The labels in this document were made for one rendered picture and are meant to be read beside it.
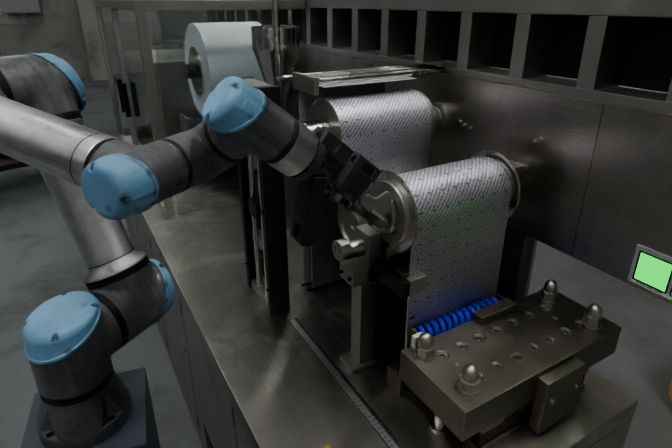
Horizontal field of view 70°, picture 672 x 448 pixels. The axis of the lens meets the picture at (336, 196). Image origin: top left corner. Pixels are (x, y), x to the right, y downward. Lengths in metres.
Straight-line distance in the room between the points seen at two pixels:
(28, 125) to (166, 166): 0.20
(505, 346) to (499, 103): 0.49
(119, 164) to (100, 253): 0.39
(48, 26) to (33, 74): 11.26
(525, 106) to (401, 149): 0.27
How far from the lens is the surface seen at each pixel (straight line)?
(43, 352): 0.90
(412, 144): 1.08
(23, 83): 0.94
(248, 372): 1.05
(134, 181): 0.59
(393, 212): 0.82
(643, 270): 0.96
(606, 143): 0.95
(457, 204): 0.87
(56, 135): 0.70
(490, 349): 0.92
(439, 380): 0.85
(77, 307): 0.92
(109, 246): 0.96
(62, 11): 12.16
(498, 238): 1.00
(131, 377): 1.10
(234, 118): 0.61
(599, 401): 1.10
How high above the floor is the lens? 1.60
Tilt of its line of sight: 22 degrees down
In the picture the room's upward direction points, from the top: straight up
